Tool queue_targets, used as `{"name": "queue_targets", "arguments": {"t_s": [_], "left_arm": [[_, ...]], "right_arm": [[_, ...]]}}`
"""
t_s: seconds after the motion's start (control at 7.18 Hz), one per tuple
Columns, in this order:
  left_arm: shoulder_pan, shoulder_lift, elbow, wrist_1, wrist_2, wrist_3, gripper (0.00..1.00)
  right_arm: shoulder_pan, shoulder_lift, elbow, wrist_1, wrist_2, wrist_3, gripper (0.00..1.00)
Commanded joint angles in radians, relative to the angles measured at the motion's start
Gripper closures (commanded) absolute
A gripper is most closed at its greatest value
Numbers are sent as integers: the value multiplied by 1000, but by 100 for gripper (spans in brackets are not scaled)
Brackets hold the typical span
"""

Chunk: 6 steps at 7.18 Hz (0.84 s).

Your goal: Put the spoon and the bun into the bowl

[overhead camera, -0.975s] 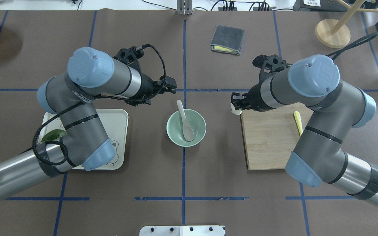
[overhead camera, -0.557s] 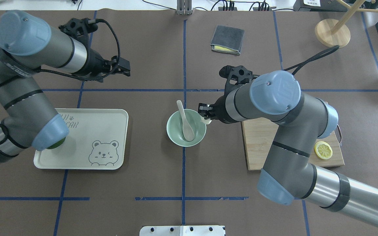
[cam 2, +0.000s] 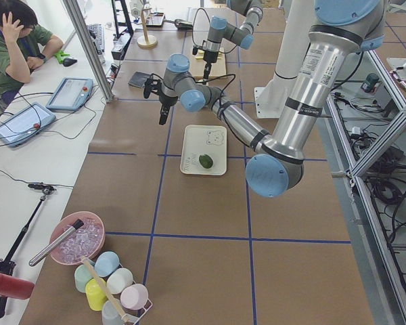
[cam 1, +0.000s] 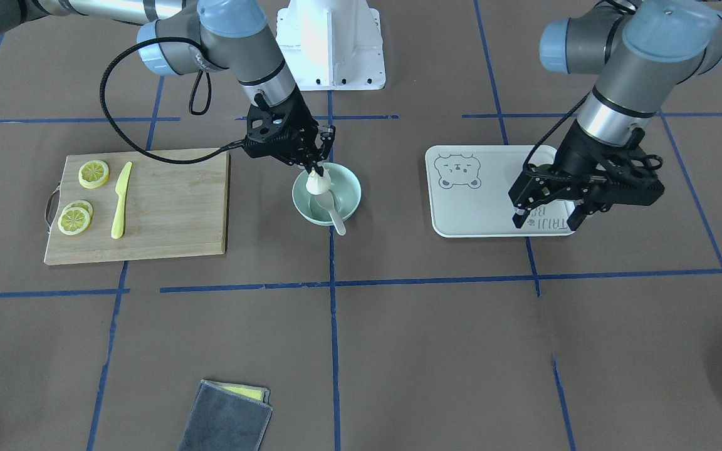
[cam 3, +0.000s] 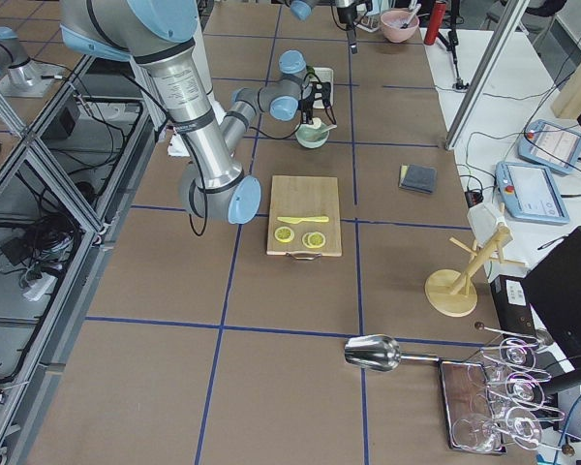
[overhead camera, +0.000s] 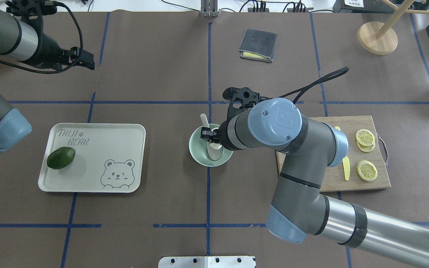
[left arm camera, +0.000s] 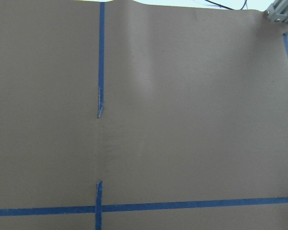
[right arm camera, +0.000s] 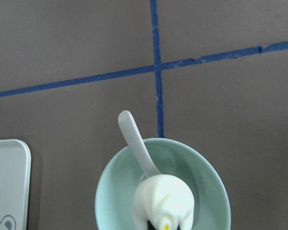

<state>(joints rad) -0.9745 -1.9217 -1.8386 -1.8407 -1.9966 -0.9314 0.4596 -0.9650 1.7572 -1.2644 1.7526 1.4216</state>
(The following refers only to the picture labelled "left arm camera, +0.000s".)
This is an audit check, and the black background cable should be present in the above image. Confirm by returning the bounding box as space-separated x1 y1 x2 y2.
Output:
204 0 248 11

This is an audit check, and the aluminium frame post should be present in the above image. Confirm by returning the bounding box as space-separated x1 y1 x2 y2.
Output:
265 0 288 23

